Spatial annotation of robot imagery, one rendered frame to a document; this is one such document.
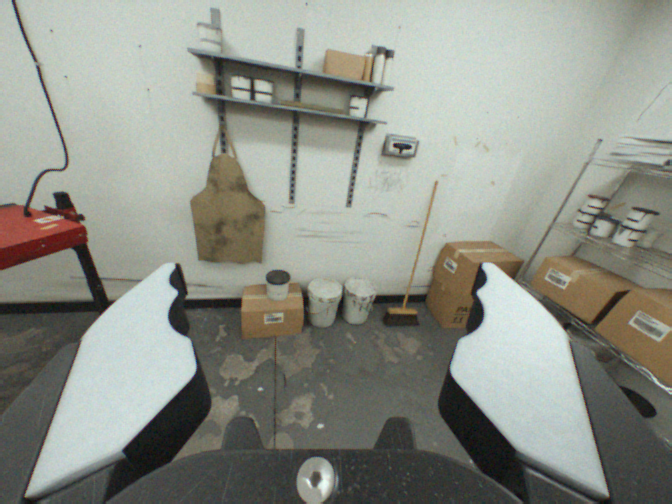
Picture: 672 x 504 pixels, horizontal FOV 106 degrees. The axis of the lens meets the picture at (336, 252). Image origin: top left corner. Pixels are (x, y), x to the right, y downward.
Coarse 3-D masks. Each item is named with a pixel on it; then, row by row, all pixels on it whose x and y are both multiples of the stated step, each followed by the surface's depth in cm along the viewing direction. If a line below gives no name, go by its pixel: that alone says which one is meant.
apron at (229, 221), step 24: (216, 144) 170; (216, 168) 177; (240, 168) 181; (216, 192) 185; (240, 192) 189; (192, 216) 190; (216, 216) 192; (240, 216) 195; (264, 216) 200; (216, 240) 201; (240, 240) 203
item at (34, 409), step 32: (64, 352) 7; (32, 384) 6; (64, 384) 6; (0, 416) 5; (32, 416) 5; (0, 448) 5; (32, 448) 5; (0, 480) 4; (96, 480) 4; (128, 480) 5
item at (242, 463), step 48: (240, 432) 5; (384, 432) 5; (144, 480) 4; (192, 480) 4; (240, 480) 4; (288, 480) 4; (336, 480) 4; (384, 480) 4; (432, 480) 4; (480, 480) 4
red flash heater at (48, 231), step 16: (16, 208) 129; (32, 208) 131; (48, 208) 133; (0, 224) 114; (16, 224) 116; (32, 224) 118; (48, 224) 120; (64, 224) 122; (80, 224) 124; (0, 240) 104; (16, 240) 105; (32, 240) 107; (48, 240) 112; (64, 240) 118; (80, 240) 124; (0, 256) 100; (16, 256) 104; (32, 256) 109
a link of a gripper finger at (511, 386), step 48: (480, 288) 9; (480, 336) 7; (528, 336) 7; (480, 384) 6; (528, 384) 6; (576, 384) 6; (480, 432) 5; (528, 432) 5; (576, 432) 5; (576, 480) 4
